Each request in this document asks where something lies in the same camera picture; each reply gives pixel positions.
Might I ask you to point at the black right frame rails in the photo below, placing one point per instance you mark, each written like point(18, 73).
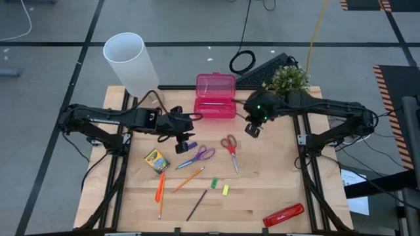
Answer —
point(296, 126)

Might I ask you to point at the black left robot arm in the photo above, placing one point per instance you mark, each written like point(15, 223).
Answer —
point(98, 118)

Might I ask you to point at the black keyboard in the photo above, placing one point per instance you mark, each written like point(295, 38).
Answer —
point(262, 73)

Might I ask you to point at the small potted green plant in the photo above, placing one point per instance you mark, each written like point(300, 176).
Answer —
point(288, 78)

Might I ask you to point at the purple eraser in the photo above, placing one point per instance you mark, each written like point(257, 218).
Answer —
point(193, 145)

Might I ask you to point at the white shade table lamp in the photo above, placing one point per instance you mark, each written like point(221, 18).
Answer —
point(131, 65)

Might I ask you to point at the pink plastic pencil case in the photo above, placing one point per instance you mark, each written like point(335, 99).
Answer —
point(213, 113)

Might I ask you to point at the orange marker pen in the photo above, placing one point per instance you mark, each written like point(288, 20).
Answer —
point(159, 188)

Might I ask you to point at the silver mounting bracket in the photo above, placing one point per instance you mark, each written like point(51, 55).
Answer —
point(94, 142)
point(302, 139)

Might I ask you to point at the black yellow hazard mat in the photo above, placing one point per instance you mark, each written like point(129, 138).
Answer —
point(400, 85)
point(364, 4)

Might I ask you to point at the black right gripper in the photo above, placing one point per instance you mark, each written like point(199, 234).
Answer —
point(262, 111)

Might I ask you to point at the green eraser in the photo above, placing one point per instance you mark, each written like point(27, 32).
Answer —
point(214, 183)

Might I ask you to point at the red stapler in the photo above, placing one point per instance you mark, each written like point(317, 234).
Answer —
point(283, 215)

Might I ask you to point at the yellow orange pencil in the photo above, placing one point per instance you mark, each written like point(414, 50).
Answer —
point(188, 179)
point(161, 209)

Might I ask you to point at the black frame rails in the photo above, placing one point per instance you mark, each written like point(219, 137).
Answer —
point(125, 96)
point(296, 126)

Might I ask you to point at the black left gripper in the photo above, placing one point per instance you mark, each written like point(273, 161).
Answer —
point(170, 126)

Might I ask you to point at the grey metal post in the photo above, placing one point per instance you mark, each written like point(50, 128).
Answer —
point(410, 147)

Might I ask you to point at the yellow eraser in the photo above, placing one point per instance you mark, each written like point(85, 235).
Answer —
point(225, 190)

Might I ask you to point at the green yellow crayon box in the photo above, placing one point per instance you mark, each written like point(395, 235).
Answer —
point(157, 161)

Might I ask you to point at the grey blue floor object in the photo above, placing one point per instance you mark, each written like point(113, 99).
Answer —
point(10, 72)

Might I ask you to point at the dark grey pencil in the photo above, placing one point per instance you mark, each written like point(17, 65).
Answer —
point(197, 204)

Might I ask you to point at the black left frame rails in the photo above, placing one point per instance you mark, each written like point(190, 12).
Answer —
point(125, 96)

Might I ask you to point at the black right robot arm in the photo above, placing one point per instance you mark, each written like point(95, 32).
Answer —
point(328, 106)

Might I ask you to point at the black metal beam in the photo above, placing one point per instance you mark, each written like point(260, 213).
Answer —
point(377, 187)

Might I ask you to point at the white paper sheet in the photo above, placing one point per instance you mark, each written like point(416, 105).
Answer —
point(359, 204)

